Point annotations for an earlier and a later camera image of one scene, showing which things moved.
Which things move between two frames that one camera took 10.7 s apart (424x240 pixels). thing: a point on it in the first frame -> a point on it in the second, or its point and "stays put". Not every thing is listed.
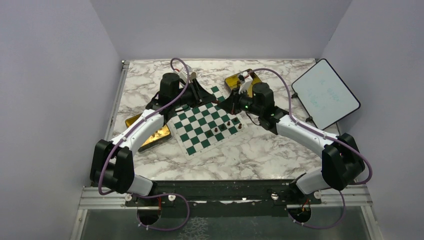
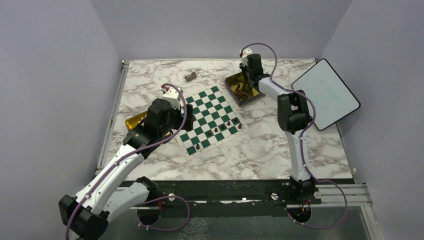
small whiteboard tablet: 324,95 stays put
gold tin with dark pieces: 235,81 stays put
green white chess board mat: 197,129 stays put
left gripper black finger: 199,95 -> 188,123
